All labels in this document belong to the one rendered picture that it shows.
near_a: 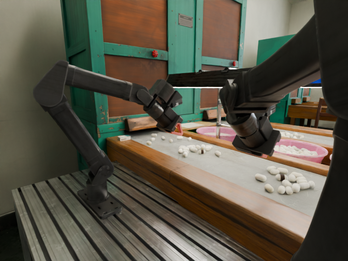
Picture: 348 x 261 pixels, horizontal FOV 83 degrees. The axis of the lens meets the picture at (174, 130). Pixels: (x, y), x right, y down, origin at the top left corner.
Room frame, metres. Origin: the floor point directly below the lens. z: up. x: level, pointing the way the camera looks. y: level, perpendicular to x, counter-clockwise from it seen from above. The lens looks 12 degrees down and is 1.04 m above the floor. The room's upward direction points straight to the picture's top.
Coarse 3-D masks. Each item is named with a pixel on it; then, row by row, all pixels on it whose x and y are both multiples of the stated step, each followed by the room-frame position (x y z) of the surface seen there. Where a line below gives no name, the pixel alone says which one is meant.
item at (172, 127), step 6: (162, 114) 0.69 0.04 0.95; (156, 120) 0.70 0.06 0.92; (162, 120) 0.70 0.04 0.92; (168, 120) 0.71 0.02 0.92; (174, 120) 0.72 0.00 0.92; (180, 120) 0.71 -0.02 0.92; (156, 126) 0.76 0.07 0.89; (162, 126) 0.73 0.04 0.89; (168, 126) 0.71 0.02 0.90; (174, 126) 0.69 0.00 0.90
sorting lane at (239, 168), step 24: (144, 144) 1.01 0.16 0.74; (168, 144) 1.01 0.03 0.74; (192, 144) 1.01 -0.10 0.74; (216, 168) 0.70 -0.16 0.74; (240, 168) 0.70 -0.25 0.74; (264, 168) 0.70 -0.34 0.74; (288, 168) 0.70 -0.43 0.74; (264, 192) 0.52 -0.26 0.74; (312, 192) 0.52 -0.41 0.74; (312, 216) 0.41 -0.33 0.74
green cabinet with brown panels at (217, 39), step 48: (96, 0) 1.08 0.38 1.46; (144, 0) 1.27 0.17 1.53; (192, 0) 1.50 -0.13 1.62; (240, 0) 1.85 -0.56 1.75; (96, 48) 1.07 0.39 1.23; (144, 48) 1.25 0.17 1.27; (192, 48) 1.51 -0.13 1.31; (240, 48) 1.88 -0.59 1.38; (96, 96) 1.05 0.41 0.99; (192, 96) 1.52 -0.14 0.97
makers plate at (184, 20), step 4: (180, 16) 1.43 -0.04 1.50; (184, 16) 1.46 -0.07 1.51; (188, 16) 1.48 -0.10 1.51; (180, 20) 1.43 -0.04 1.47; (184, 20) 1.46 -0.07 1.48; (188, 20) 1.48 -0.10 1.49; (192, 20) 1.50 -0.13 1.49; (180, 24) 1.43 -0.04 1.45; (184, 24) 1.46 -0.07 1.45; (188, 24) 1.48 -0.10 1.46; (192, 24) 1.50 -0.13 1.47
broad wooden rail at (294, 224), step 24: (120, 144) 0.93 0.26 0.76; (144, 168) 0.75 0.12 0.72; (168, 168) 0.64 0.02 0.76; (192, 168) 0.64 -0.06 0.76; (168, 192) 0.63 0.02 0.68; (192, 192) 0.53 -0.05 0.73; (216, 192) 0.48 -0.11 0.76; (240, 192) 0.48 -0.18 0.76; (216, 216) 0.46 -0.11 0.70; (240, 216) 0.41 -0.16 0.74; (264, 216) 0.38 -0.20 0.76; (288, 216) 0.38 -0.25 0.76; (240, 240) 0.41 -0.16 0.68; (264, 240) 0.36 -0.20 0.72; (288, 240) 0.33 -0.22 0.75
